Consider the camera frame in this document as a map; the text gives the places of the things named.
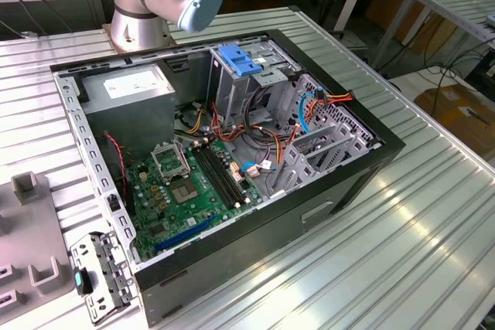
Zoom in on metal slot retention bracket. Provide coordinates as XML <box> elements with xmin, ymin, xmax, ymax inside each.
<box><xmin>68</xmin><ymin>231</ymin><xmax>138</xmax><ymax>325</ymax></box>

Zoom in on CPU socket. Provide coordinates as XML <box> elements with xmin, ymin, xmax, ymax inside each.
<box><xmin>169</xmin><ymin>179</ymin><xmax>200</xmax><ymax>206</ymax></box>

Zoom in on black RAM slot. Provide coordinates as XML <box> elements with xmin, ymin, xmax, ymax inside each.
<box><xmin>206</xmin><ymin>140</ymin><xmax>249</xmax><ymax>206</ymax></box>
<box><xmin>194</xmin><ymin>143</ymin><xmax>235</xmax><ymax>210</ymax></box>
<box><xmin>198</xmin><ymin>142</ymin><xmax>240</xmax><ymax>209</ymax></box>
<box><xmin>202</xmin><ymin>141</ymin><xmax>244</xmax><ymax>207</ymax></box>

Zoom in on green motherboard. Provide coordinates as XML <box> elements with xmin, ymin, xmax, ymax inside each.
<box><xmin>125</xmin><ymin>138</ymin><xmax>268</xmax><ymax>264</ymax></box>

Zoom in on blue plastic drive latch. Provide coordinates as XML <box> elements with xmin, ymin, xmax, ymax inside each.
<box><xmin>218</xmin><ymin>44</ymin><xmax>264</xmax><ymax>79</ymax></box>

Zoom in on grey parts rack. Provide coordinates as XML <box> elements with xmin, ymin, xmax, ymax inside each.
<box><xmin>0</xmin><ymin>173</ymin><xmax>77</xmax><ymax>329</ymax></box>

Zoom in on black case fan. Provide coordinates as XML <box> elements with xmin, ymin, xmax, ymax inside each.
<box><xmin>103</xmin><ymin>132</ymin><xmax>137</xmax><ymax>217</ymax></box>

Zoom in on grey optical drive cage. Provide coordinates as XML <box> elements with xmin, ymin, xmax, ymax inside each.
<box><xmin>207</xmin><ymin>38</ymin><xmax>302</xmax><ymax>130</ymax></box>

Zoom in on thin metal locking lever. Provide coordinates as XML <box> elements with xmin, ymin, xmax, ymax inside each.
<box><xmin>178</xmin><ymin>138</ymin><xmax>196</xmax><ymax>179</ymax></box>

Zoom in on metal slat side table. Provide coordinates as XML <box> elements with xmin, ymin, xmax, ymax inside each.
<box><xmin>370</xmin><ymin>0</ymin><xmax>495</xmax><ymax>72</ymax></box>

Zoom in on blue expansion slot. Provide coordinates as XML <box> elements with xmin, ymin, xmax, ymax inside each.
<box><xmin>153</xmin><ymin>214</ymin><xmax>218</xmax><ymax>253</ymax></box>

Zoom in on orange red wire bundle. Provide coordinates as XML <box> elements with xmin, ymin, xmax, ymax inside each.
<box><xmin>210</xmin><ymin>101</ymin><xmax>302</xmax><ymax>167</ymax></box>

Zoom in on labelled short blue SATA wire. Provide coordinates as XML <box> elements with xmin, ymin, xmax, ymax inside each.
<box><xmin>240</xmin><ymin>160</ymin><xmax>278</xmax><ymax>176</ymax></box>

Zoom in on grey power supply unit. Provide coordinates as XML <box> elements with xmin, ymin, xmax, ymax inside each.
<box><xmin>79</xmin><ymin>65</ymin><xmax>177</xmax><ymax>157</ymax></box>

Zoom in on yellow black power wires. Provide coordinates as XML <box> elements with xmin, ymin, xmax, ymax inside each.
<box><xmin>184</xmin><ymin>107</ymin><xmax>208</xmax><ymax>134</ymax></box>

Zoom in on thin wires with white connector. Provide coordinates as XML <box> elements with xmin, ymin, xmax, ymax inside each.
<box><xmin>247</xmin><ymin>159</ymin><xmax>279</xmax><ymax>180</ymax></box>

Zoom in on red black fan wire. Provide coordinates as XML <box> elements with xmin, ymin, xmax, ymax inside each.
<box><xmin>103</xmin><ymin>131</ymin><xmax>131</xmax><ymax>192</ymax></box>

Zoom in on red orange disk power wire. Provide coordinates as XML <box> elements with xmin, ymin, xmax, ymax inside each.
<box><xmin>305</xmin><ymin>89</ymin><xmax>356</xmax><ymax>124</ymax></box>

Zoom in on black open PC case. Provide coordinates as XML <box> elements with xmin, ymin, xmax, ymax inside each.
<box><xmin>49</xmin><ymin>28</ymin><xmax>407</xmax><ymax>329</ymax></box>

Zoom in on metal socket cover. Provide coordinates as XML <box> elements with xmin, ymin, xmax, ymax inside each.
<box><xmin>150</xmin><ymin>142</ymin><xmax>193</xmax><ymax>186</ymax></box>

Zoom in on grey metal disk bay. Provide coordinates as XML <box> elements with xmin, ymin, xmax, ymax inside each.
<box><xmin>266</xmin><ymin>73</ymin><xmax>382</xmax><ymax>198</ymax></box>

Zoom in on thick black cable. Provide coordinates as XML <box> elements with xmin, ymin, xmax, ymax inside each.
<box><xmin>241</xmin><ymin>84</ymin><xmax>287</xmax><ymax>153</ymax></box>

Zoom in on brown cardboard box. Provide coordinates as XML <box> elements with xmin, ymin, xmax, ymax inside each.
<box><xmin>413</xmin><ymin>84</ymin><xmax>495</xmax><ymax>157</ymax></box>

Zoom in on long blue SATA wire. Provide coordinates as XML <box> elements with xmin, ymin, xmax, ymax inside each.
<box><xmin>298</xmin><ymin>86</ymin><xmax>326</xmax><ymax>134</ymax></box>

